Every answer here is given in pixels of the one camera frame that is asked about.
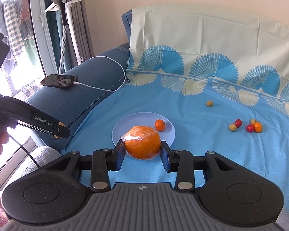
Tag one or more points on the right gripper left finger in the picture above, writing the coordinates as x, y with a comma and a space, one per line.
103, 161

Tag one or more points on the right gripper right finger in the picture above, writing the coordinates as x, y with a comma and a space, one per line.
181, 162

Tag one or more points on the orange tangerine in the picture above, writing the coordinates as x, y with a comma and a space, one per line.
258, 127
160, 125

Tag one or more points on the large orange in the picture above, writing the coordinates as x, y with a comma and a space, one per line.
142, 142

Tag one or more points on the red cherry tomato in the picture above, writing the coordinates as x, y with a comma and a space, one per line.
238, 123
249, 128

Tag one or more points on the light blue round plate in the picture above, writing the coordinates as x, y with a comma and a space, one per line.
137, 125

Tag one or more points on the black smartphone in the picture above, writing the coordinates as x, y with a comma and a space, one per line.
59, 81

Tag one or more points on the hanging checked clothes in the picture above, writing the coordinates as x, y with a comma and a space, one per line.
17, 29

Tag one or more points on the blue sofa armrest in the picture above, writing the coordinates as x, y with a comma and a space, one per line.
98, 77

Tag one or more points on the blue patterned cloth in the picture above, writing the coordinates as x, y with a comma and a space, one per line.
183, 55

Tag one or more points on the white garment steamer stand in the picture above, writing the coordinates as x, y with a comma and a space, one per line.
64, 6

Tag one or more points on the white window frame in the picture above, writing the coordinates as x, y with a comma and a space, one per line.
42, 36

